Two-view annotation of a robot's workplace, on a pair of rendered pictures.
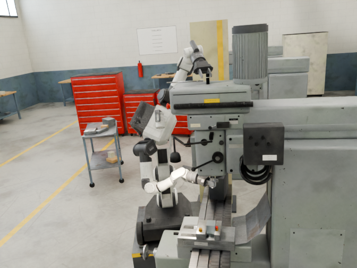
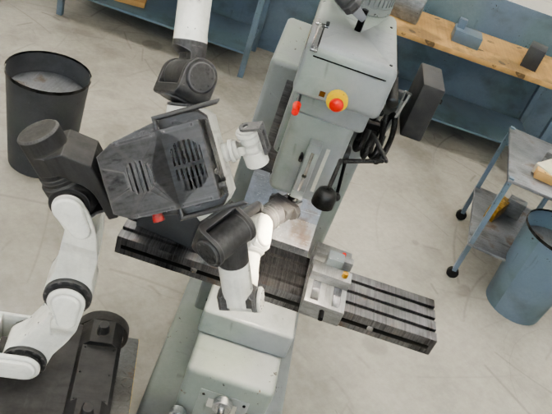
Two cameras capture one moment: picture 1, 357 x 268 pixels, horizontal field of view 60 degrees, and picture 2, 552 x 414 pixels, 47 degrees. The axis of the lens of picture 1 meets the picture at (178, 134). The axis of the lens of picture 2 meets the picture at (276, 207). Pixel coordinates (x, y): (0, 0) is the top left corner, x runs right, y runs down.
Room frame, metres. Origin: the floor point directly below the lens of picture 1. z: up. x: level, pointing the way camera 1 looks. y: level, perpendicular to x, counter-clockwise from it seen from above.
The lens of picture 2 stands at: (2.39, 1.60, 2.51)
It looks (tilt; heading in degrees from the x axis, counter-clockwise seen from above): 35 degrees down; 255
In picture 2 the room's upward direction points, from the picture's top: 20 degrees clockwise
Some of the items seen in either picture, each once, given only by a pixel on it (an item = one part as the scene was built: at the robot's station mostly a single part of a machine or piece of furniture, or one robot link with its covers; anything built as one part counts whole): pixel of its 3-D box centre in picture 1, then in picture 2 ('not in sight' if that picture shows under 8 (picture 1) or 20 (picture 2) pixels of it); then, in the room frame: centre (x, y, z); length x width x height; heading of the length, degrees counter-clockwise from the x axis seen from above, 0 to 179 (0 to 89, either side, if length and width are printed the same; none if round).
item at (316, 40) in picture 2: (184, 81); (318, 34); (2.01, -0.07, 1.89); 0.24 x 0.04 x 0.01; 78
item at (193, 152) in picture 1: (194, 152); (305, 169); (1.90, -0.09, 1.45); 0.04 x 0.04 x 0.21; 79
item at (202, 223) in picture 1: (202, 229); (330, 275); (1.66, -0.10, 1.02); 0.15 x 0.06 x 0.04; 167
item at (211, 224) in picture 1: (211, 226); (333, 262); (1.65, -0.16, 1.04); 0.06 x 0.05 x 0.06; 167
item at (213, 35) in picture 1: (212, 120); not in sight; (3.62, -0.43, 1.15); 0.52 x 0.40 x 2.30; 79
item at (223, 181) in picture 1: (218, 182); (174, 208); (2.26, -0.30, 1.03); 0.22 x 0.12 x 0.20; 161
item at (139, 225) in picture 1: (140, 232); not in sight; (2.41, 0.42, 0.50); 0.20 x 0.05 x 0.20; 1
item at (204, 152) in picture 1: (211, 148); (312, 145); (1.88, -0.21, 1.47); 0.21 x 0.19 x 0.32; 169
